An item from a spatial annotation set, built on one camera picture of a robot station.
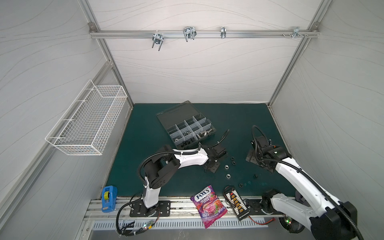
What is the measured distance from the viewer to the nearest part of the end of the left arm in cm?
65

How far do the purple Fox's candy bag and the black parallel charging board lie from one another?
46 millimetres

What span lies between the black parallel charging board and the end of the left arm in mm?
147

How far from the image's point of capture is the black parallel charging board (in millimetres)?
723

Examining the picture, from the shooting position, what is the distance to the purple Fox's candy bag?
2.34 ft

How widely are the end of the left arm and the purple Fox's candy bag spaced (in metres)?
0.12
